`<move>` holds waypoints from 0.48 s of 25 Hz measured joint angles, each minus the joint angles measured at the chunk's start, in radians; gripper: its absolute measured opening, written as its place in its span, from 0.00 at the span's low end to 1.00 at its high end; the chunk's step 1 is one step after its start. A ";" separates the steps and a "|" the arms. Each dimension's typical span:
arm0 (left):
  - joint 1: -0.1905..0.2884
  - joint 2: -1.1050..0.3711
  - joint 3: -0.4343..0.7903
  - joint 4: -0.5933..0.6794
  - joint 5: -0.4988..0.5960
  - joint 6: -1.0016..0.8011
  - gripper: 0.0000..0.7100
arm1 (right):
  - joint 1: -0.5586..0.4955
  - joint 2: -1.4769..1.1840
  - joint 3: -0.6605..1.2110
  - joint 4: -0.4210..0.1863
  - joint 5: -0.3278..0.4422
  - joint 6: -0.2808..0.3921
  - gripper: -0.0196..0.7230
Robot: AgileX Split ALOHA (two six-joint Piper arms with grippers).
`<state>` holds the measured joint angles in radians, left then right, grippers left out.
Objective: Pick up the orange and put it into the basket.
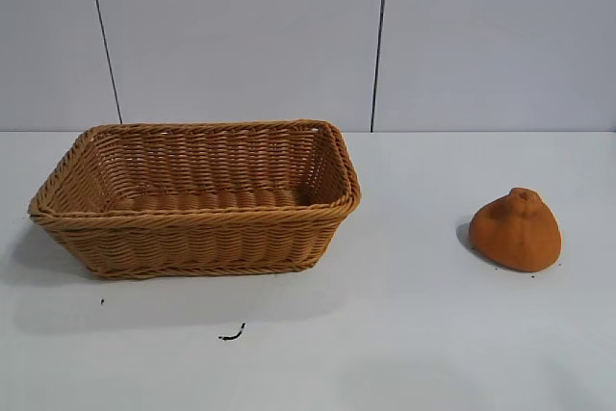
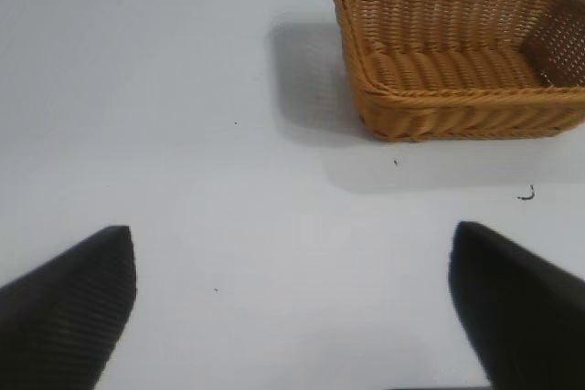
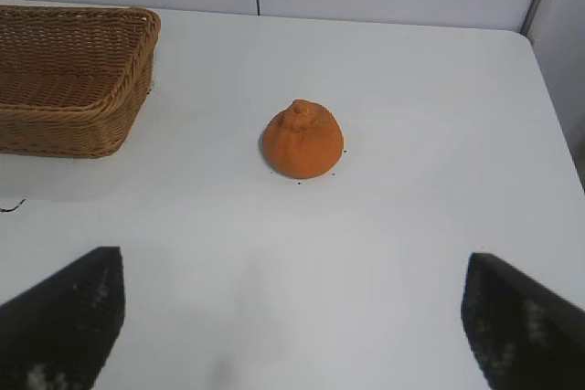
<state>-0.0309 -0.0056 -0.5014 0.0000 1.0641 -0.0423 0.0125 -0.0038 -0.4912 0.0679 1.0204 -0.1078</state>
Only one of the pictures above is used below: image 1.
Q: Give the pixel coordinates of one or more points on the brown woven wicker basket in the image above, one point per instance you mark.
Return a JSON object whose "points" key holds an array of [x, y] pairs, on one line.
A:
{"points": [[192, 242]]}

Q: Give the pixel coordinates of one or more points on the orange-brown bread loaf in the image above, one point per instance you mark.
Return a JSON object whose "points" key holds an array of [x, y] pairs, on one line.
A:
{"points": [[517, 238]]}

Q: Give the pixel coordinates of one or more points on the small black debris strip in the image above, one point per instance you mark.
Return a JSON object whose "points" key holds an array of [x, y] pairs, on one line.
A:
{"points": [[234, 335]]}

